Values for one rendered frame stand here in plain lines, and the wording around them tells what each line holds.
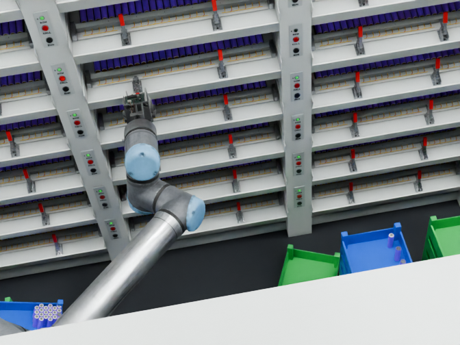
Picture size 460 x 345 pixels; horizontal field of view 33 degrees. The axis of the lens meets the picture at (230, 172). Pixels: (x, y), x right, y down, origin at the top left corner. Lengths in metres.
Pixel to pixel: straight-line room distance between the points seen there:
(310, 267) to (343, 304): 2.08
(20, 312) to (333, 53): 1.49
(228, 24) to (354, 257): 0.90
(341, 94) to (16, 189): 1.15
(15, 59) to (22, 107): 0.19
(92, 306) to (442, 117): 1.47
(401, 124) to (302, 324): 1.92
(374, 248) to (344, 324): 1.77
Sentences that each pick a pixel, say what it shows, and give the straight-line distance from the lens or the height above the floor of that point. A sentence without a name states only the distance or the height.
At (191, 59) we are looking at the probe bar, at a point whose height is 0.93.
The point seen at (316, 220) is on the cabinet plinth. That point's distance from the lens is 3.07.
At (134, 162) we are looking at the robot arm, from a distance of 2.00.
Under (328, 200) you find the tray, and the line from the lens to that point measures 2.98.
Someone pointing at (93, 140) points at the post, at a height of 0.72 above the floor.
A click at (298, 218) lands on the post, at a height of 0.11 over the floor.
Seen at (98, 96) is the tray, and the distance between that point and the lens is 2.40.
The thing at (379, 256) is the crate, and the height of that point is 0.32.
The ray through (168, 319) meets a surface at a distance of 0.89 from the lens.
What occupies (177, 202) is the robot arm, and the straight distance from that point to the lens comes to 2.02.
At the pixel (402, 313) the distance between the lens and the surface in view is 0.89.
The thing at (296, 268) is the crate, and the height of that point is 0.00.
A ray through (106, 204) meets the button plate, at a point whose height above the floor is 0.40.
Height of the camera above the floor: 2.49
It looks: 49 degrees down
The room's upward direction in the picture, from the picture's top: 7 degrees counter-clockwise
